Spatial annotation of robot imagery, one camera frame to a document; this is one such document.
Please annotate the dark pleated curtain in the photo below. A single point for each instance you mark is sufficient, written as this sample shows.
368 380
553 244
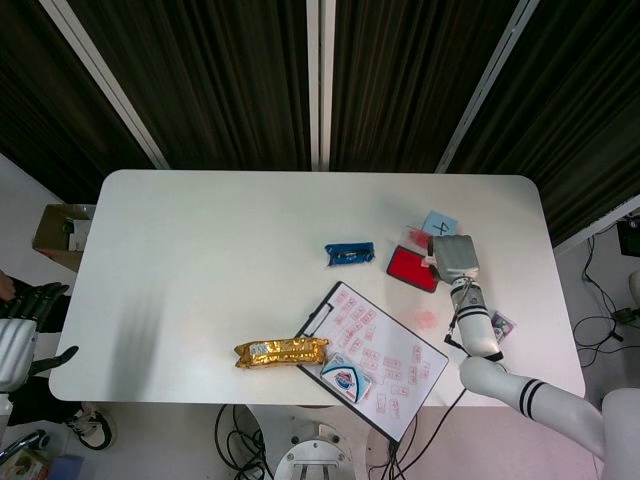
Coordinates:
225 75

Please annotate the blue card with number four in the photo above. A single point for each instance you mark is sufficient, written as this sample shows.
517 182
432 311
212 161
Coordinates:
441 224

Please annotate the bystander bare hand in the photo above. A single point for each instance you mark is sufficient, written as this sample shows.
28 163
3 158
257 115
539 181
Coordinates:
6 286

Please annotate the chrome metal leg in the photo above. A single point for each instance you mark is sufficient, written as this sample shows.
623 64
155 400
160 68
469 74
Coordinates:
30 441

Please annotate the open cardboard box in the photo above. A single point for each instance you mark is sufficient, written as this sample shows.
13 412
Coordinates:
52 235

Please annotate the white frame rail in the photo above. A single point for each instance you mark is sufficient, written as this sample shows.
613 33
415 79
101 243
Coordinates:
595 222

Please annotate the purple white toothpaste tube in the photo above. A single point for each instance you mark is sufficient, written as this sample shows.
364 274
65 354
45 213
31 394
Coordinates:
505 327

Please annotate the white frame post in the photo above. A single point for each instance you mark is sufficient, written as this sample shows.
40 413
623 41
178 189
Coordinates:
485 85
321 85
107 85

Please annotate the bystander black trousers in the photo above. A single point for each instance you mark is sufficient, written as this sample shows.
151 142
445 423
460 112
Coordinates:
45 400

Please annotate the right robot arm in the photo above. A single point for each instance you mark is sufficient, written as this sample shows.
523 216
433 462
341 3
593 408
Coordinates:
500 380

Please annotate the black white sneaker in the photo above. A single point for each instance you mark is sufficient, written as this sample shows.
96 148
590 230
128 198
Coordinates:
92 430

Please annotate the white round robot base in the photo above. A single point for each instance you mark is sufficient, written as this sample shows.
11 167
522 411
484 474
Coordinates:
315 452

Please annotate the printed food package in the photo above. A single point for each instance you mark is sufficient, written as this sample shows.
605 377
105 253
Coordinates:
22 465

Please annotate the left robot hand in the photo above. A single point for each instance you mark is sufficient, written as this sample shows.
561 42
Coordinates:
15 355

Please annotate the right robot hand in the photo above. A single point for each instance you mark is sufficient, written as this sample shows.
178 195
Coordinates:
455 257

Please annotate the red ink pad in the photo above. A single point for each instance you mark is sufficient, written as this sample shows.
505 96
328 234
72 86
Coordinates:
407 265

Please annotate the gold biscuit package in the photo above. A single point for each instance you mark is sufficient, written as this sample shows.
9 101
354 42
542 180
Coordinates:
280 352

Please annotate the purple box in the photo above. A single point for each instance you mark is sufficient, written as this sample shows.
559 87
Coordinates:
66 469

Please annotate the blue snack packet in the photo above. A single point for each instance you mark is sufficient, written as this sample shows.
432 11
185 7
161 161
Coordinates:
349 254

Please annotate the black floor device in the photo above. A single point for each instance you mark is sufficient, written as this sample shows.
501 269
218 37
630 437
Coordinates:
630 237

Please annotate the white blue soap box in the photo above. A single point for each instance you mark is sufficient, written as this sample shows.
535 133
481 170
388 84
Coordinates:
346 379

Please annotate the clipboard with stamped paper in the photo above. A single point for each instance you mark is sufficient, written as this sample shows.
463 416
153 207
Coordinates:
395 370

